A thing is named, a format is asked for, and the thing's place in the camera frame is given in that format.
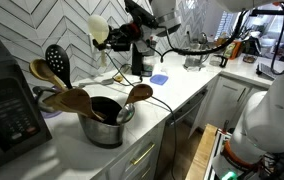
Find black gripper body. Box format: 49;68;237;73
110;22;149;52

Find white serving spoon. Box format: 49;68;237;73
87;14;111;68

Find black slotted spoon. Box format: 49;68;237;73
44;43;74;91

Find brown wooden spoon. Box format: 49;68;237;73
124;83;154;106

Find light wooden spoon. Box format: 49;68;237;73
28;58;69;93

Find steel utensil pot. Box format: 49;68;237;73
77;96;127;150

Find small brown round object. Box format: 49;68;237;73
113;74;124;84

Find grey power adapter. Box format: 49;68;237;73
100;77;115;86

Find blue plastic lid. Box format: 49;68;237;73
149;73;170;86

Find wide brown wooden spatula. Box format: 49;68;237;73
42;87;107;123

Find glass pitcher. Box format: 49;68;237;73
183;41;206;73

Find steel ladle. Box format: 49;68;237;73
115;102;137;125

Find purple plastic lid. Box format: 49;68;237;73
41;109;63;120

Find black microwave oven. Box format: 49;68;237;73
0;34;53;176

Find white base cabinet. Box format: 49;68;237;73
91;74;274;180

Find wooden board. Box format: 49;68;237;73
184;123;219;180

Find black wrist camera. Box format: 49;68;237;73
124;0;159;30

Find thin black counter cable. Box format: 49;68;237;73
103;49;180;180

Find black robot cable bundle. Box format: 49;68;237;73
154;1;284;76

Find dishwasher with steel handle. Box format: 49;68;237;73
155;86;210;180

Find brass drawer handle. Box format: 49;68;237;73
139;166;153;180
129;142;157;166

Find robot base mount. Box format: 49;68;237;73
203;127;250;180

